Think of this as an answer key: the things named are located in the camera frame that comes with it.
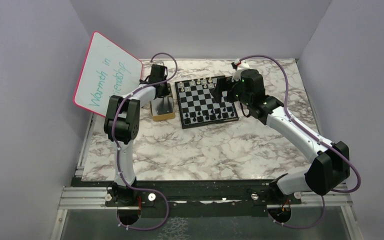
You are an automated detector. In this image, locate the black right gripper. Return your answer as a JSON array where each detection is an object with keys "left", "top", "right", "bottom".
[{"left": 211, "top": 76, "right": 252, "bottom": 107}]

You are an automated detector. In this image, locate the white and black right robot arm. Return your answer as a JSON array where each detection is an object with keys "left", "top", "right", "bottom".
[{"left": 211, "top": 69, "right": 350, "bottom": 204}]

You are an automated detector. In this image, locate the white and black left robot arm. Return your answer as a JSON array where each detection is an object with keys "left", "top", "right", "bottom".
[{"left": 103, "top": 64, "right": 168, "bottom": 206}]

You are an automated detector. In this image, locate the black and white chessboard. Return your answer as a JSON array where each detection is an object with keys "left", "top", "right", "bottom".
[{"left": 174, "top": 75, "right": 239, "bottom": 129}]

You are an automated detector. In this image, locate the pink framed whiteboard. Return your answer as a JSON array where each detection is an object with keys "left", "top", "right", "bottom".
[{"left": 72, "top": 31, "right": 143, "bottom": 117}]

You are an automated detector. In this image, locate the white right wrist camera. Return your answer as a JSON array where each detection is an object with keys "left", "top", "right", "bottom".
[{"left": 231, "top": 58, "right": 250, "bottom": 82}]

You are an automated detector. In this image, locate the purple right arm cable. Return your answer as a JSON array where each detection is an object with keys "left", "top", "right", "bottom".
[{"left": 231, "top": 54, "right": 362, "bottom": 230}]

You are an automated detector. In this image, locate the aluminium extrusion rail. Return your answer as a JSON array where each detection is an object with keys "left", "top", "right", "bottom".
[
  {"left": 298, "top": 191, "right": 354, "bottom": 207},
  {"left": 58, "top": 187, "right": 108, "bottom": 210}
]

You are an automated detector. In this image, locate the right aluminium extrusion rail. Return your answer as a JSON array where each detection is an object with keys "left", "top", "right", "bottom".
[{"left": 298, "top": 191, "right": 354, "bottom": 207}]

